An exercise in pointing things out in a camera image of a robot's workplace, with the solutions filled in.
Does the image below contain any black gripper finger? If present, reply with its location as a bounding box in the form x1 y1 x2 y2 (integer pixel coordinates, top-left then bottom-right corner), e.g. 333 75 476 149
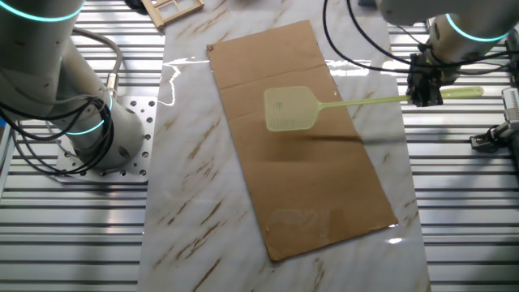
408 85 425 108
423 84 444 108

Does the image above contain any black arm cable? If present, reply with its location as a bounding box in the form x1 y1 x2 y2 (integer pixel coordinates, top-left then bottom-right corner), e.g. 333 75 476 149
346 0 431 66
323 0 413 75

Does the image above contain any white marble board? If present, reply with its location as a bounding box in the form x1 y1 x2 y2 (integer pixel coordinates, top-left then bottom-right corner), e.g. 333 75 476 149
135 0 431 292

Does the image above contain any small wooden window frame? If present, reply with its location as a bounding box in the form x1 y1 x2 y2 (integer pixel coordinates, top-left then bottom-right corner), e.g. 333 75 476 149
140 0 205 29

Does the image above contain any silver finned camera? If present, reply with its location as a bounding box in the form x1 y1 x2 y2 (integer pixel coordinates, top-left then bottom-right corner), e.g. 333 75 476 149
501 86 519 123

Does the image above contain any thick grey cable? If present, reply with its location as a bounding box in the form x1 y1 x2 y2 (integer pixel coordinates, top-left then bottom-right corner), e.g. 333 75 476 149
71 26 124 101

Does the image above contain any perforated aluminium base plate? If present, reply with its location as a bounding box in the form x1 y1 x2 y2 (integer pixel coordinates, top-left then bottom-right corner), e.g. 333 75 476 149
54 96 158 184

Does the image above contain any black cable bundle at base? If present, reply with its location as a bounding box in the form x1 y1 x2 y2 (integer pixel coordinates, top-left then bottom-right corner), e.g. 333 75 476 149
0 97 115 178

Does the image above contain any black clamp device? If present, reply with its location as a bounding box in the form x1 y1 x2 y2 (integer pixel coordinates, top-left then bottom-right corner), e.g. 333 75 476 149
470 120 519 154

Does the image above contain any brown cardboard sheet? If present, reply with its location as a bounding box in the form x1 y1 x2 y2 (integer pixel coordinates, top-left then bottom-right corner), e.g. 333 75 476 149
206 19 399 263

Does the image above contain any light green plastic flyswatter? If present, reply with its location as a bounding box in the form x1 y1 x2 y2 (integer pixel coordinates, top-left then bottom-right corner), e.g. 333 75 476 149
263 85 485 133

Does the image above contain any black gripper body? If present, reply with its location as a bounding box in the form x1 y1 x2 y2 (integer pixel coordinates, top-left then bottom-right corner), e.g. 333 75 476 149
405 52 444 88

